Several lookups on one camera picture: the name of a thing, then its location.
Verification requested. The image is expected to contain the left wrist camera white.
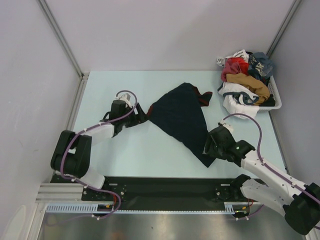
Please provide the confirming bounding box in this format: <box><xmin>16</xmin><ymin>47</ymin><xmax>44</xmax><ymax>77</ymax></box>
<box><xmin>115</xmin><ymin>93</ymin><xmax>131</xmax><ymax>106</ymax></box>

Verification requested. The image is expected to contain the white slotted cable duct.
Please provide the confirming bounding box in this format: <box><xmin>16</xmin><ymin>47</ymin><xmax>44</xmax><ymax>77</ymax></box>
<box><xmin>45</xmin><ymin>202</ymin><xmax>254</xmax><ymax>215</ymax></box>

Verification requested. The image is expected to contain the left aluminium frame post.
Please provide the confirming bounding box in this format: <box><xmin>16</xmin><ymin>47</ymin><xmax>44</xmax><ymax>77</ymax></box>
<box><xmin>36</xmin><ymin>0</ymin><xmax>84</xmax><ymax>79</ymax></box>

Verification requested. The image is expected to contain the white printed garment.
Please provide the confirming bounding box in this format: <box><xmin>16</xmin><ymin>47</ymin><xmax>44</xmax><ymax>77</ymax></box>
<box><xmin>216</xmin><ymin>49</ymin><xmax>252</xmax><ymax>67</ymax></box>

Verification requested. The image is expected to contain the blue denim printed garment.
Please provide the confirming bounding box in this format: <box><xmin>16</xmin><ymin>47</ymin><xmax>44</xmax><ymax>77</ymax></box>
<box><xmin>248</xmin><ymin>52</ymin><xmax>275</xmax><ymax>78</ymax></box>

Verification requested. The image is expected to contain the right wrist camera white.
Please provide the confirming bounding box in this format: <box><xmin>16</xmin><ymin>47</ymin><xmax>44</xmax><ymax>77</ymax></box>
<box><xmin>218</xmin><ymin>120</ymin><xmax>234</xmax><ymax>132</ymax></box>

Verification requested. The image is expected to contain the right aluminium frame post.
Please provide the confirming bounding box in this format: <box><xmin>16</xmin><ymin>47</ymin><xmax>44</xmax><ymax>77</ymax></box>
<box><xmin>266</xmin><ymin>0</ymin><xmax>305</xmax><ymax>58</ymax></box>

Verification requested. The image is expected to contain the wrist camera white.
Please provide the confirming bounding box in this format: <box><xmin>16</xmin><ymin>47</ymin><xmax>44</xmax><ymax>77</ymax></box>
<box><xmin>218</xmin><ymin>120</ymin><xmax>234</xmax><ymax>132</ymax></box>
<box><xmin>115</xmin><ymin>93</ymin><xmax>131</xmax><ymax>106</ymax></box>

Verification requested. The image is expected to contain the red pink garment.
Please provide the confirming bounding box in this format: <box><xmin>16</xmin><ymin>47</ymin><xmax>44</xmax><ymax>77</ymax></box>
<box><xmin>220</xmin><ymin>57</ymin><xmax>249</xmax><ymax>82</ymax></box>

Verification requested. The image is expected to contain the tan brown garment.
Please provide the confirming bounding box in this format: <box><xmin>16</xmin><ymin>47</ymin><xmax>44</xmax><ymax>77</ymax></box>
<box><xmin>226</xmin><ymin>73</ymin><xmax>270</xmax><ymax>106</ymax></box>

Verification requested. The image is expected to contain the white plastic laundry basket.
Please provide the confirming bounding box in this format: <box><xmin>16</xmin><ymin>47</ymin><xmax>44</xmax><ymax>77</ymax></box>
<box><xmin>259</xmin><ymin>76</ymin><xmax>282</xmax><ymax>112</ymax></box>

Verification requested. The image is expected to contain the navy tank top red trim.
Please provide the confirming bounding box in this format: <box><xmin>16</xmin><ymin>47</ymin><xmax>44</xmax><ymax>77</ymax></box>
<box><xmin>147</xmin><ymin>82</ymin><xmax>216</xmax><ymax>168</ymax></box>

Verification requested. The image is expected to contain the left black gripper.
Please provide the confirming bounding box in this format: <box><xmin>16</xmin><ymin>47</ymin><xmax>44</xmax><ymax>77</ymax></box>
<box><xmin>120</xmin><ymin>103</ymin><xmax>149</xmax><ymax>128</ymax></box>

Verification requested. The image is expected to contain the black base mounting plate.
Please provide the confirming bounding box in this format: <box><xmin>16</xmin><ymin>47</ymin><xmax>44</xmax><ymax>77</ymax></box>
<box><xmin>49</xmin><ymin>174</ymin><xmax>268</xmax><ymax>212</ymax></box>

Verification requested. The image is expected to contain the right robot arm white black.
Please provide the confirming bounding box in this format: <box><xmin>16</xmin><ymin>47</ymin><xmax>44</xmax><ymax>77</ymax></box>
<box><xmin>204</xmin><ymin>125</ymin><xmax>320</xmax><ymax>236</ymax></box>

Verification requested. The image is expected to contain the white tank top navy trim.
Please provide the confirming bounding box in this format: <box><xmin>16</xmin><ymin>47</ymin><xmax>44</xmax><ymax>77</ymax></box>
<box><xmin>217</xmin><ymin>82</ymin><xmax>260</xmax><ymax>119</ymax></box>

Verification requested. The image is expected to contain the aluminium frame post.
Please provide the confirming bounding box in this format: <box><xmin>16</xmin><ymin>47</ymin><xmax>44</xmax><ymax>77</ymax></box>
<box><xmin>266</xmin><ymin>0</ymin><xmax>305</xmax><ymax>58</ymax></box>
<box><xmin>36</xmin><ymin>0</ymin><xmax>84</xmax><ymax>79</ymax></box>

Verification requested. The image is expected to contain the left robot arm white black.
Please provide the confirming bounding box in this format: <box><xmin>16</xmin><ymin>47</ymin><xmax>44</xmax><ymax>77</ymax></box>
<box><xmin>50</xmin><ymin>99</ymin><xmax>148</xmax><ymax>200</ymax></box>

